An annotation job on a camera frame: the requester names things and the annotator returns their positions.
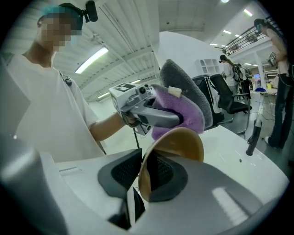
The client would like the black office chair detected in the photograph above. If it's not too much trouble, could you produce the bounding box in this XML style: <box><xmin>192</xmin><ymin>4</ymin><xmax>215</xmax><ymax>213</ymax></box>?
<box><xmin>210</xmin><ymin>73</ymin><xmax>253</xmax><ymax>135</ymax></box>

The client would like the black shoulder strap buckle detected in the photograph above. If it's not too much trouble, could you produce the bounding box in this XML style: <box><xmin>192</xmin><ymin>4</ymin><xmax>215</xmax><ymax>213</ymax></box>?
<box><xmin>58</xmin><ymin>70</ymin><xmax>73</xmax><ymax>87</ymax></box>

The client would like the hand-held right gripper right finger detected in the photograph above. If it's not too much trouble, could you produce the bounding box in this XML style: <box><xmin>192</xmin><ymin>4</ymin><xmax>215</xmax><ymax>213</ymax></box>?
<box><xmin>130</xmin><ymin>156</ymin><xmax>280</xmax><ymax>235</ymax></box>

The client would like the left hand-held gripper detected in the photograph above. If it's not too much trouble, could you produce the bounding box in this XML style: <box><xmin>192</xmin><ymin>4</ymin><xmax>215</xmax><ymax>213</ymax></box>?
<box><xmin>108</xmin><ymin>82</ymin><xmax>184</xmax><ymax>136</ymax></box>

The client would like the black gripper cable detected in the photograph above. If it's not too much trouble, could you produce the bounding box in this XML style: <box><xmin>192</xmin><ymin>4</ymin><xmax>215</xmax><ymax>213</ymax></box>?
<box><xmin>133</xmin><ymin>127</ymin><xmax>141</xmax><ymax>150</ymax></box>

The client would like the person's white shirt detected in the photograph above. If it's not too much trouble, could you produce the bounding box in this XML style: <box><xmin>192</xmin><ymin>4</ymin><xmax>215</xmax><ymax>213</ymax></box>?
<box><xmin>0</xmin><ymin>53</ymin><xmax>108</xmax><ymax>162</ymax></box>

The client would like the purple grey cloth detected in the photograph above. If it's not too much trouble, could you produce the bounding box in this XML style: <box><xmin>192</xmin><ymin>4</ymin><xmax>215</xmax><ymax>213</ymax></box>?
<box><xmin>150</xmin><ymin>59</ymin><xmax>213</xmax><ymax>142</ymax></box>

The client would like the white shelf cabinet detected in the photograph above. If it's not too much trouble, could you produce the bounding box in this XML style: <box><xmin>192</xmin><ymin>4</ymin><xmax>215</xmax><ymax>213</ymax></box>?
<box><xmin>194</xmin><ymin>58</ymin><xmax>221</xmax><ymax>75</ymax></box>

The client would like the black balcony railing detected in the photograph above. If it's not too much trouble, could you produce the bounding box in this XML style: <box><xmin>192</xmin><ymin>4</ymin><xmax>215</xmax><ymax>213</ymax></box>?
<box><xmin>221</xmin><ymin>16</ymin><xmax>276</xmax><ymax>56</ymax></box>

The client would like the tan wooden bowl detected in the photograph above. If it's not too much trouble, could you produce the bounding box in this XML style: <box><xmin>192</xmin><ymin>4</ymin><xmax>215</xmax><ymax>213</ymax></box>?
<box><xmin>137</xmin><ymin>127</ymin><xmax>205</xmax><ymax>202</ymax></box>

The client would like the person's left forearm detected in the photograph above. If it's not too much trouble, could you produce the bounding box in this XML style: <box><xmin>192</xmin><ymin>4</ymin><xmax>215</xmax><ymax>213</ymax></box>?
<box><xmin>89</xmin><ymin>112</ymin><xmax>129</xmax><ymax>143</ymax></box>

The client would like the white round wire-leg table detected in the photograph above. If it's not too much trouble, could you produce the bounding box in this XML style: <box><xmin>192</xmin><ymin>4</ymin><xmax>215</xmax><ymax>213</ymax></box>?
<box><xmin>250</xmin><ymin>89</ymin><xmax>280</xmax><ymax>120</ymax></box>

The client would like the person's left hand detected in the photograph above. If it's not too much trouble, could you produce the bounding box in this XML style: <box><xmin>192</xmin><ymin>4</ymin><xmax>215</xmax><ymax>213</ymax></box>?
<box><xmin>125</xmin><ymin>116</ymin><xmax>140</xmax><ymax>128</ymax></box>

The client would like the black curved sink faucet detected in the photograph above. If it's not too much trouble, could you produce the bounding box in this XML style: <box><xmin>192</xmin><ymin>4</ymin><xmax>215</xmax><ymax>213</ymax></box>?
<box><xmin>245</xmin><ymin>119</ymin><xmax>263</xmax><ymax>157</ymax></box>

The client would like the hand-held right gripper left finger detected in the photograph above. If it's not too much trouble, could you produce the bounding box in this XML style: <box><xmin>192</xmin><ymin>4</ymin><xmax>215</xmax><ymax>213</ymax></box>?
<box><xmin>0</xmin><ymin>133</ymin><xmax>144</xmax><ymax>235</ymax></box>

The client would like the black head-mounted camera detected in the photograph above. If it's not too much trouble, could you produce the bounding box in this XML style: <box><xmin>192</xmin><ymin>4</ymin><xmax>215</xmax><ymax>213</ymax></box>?
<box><xmin>81</xmin><ymin>0</ymin><xmax>99</xmax><ymax>23</ymax></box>

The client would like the person's head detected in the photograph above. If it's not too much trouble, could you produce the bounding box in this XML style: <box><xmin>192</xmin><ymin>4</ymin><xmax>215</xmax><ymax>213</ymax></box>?
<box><xmin>34</xmin><ymin>6</ymin><xmax>83</xmax><ymax>69</ymax></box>

